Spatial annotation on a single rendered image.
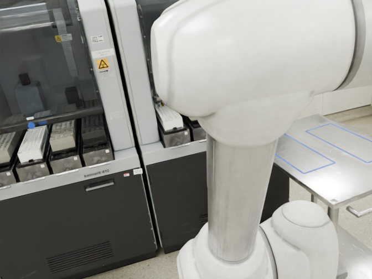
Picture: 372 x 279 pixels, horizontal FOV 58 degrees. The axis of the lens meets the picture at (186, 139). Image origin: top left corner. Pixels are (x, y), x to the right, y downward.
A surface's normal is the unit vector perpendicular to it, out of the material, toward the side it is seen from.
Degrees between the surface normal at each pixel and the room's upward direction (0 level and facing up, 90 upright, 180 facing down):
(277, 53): 87
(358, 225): 0
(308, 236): 58
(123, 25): 90
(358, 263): 0
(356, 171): 0
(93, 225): 90
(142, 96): 90
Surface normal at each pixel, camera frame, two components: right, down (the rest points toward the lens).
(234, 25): -0.11, -0.12
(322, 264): 0.22, 0.36
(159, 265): -0.12, -0.90
